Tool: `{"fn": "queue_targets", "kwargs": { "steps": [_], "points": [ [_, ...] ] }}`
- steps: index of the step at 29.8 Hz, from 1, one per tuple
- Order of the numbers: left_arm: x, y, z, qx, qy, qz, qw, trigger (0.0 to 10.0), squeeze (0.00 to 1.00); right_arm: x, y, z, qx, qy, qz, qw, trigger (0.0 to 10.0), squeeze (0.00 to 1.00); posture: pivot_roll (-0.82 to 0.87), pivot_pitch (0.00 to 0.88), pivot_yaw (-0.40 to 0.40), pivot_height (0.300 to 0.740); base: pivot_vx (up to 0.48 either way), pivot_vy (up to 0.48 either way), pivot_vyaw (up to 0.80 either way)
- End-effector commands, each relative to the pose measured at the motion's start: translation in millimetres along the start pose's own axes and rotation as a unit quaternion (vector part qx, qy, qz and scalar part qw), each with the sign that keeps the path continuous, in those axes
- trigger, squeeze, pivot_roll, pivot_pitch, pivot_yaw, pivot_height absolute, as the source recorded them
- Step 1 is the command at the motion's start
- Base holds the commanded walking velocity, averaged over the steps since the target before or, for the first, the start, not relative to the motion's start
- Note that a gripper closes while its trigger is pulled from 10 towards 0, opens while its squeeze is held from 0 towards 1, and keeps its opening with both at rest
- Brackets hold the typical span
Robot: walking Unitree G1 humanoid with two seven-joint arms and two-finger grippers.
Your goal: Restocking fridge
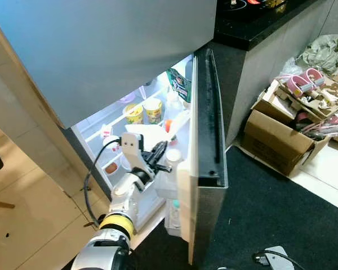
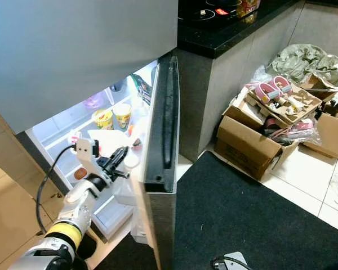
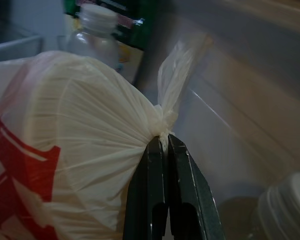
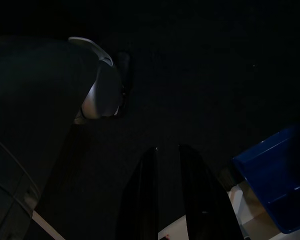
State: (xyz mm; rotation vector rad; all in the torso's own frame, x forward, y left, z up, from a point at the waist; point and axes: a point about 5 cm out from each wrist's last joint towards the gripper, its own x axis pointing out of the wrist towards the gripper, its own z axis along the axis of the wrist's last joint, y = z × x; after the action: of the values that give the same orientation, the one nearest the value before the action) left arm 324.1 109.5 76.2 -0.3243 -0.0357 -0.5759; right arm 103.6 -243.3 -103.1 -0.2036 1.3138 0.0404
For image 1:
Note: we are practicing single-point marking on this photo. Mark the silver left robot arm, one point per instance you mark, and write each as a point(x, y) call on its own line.
point(124, 197)

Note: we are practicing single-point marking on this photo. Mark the grey fridge door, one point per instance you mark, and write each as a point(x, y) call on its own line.
point(205, 219)

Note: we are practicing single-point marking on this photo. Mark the grey fridge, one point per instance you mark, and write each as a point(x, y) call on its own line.
point(101, 45)

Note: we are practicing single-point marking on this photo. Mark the white capped bottle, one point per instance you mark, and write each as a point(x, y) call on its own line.
point(173, 156)

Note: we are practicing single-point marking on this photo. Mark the brown round food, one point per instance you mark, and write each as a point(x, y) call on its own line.
point(111, 167)

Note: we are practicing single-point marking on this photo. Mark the yellow open noodle cup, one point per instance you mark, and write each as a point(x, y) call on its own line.
point(152, 111)

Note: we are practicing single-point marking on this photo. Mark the yellow lidded noodle cup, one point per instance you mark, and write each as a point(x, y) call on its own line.
point(133, 114)

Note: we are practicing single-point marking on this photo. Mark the green snack packet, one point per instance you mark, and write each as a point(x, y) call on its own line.
point(180, 87)

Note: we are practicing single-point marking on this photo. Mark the large brown cardboard box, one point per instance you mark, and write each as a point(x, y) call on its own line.
point(270, 143)

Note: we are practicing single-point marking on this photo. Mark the flat cardboard box white edge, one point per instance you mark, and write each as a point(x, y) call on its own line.
point(267, 104)

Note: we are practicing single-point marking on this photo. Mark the dark floor mat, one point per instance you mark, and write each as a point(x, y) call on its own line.
point(281, 214)

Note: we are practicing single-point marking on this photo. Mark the kitchen counter black top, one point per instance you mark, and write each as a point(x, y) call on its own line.
point(270, 73)

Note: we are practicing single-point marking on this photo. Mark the brown moulded pulp tray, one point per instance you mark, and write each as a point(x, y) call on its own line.
point(332, 98)

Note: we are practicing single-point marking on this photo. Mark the pink pedal resistance puller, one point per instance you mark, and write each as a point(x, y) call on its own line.
point(306, 87)

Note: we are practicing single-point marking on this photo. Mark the crumpled grey-green cloth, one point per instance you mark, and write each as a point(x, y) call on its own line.
point(327, 53)

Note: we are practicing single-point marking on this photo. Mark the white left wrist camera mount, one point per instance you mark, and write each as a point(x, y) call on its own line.
point(130, 151)

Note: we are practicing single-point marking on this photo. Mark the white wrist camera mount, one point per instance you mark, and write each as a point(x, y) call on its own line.
point(276, 260)
point(130, 151)

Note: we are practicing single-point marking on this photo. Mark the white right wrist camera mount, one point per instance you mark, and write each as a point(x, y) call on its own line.
point(276, 260)

